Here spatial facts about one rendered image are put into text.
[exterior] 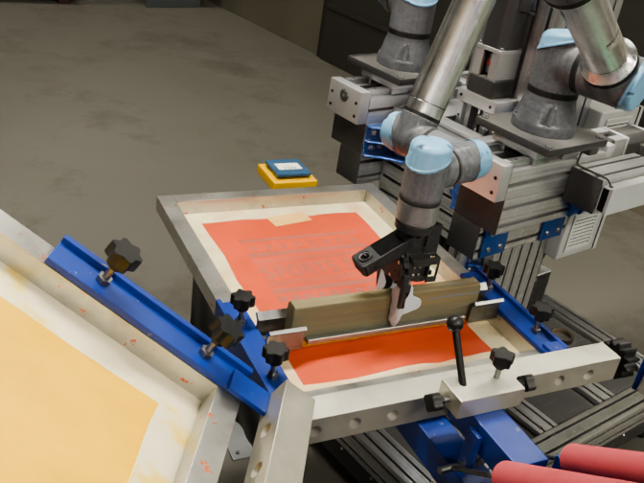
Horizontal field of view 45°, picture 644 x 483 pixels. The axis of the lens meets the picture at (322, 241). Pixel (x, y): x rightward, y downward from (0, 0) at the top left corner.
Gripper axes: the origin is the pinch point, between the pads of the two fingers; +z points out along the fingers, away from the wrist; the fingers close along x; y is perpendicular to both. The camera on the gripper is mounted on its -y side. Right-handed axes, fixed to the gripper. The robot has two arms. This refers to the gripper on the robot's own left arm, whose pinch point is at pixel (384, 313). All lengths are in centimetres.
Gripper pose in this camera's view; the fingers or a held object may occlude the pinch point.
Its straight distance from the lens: 151.1
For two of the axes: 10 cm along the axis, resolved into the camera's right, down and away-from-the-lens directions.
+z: -1.4, 8.7, 4.7
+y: 9.0, -0.8, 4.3
